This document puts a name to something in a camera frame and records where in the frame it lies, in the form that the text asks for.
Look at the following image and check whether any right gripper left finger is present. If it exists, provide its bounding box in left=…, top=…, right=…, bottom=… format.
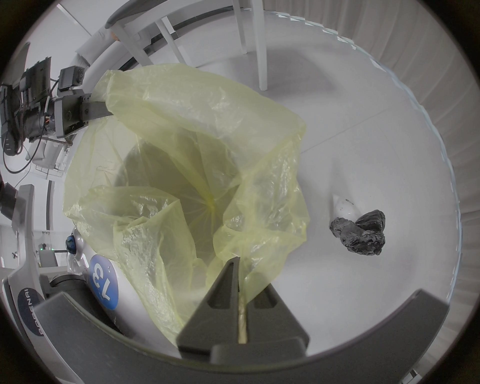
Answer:
left=177, top=257, right=241, bottom=361

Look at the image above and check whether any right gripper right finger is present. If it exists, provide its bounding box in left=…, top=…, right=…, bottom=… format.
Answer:
left=247, top=283, right=310, bottom=347

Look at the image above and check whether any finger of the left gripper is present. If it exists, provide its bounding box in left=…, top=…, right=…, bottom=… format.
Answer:
left=90, top=101, right=114, bottom=122

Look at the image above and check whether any yellow plastic bag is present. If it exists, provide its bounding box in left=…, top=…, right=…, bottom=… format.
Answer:
left=63, top=64, right=311, bottom=346

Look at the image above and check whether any black plastic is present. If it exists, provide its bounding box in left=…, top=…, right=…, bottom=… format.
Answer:
left=329, top=209, right=387, bottom=256

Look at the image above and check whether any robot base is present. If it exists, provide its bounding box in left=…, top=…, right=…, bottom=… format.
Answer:
left=0, top=184, right=126, bottom=384

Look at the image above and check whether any crumpled clear plastic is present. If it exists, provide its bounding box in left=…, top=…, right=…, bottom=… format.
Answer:
left=333, top=194, right=358, bottom=223

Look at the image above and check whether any white chair with grey seat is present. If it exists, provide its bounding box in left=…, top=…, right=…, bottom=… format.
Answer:
left=105, top=0, right=269, bottom=91

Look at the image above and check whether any white curtain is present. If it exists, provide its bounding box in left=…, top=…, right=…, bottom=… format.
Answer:
left=259, top=0, right=480, bottom=312

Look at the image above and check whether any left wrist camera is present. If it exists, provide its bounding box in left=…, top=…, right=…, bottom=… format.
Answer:
left=57, top=65, right=86, bottom=93

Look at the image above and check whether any black cable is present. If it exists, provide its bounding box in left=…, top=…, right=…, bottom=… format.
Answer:
left=3, top=140, right=40, bottom=174

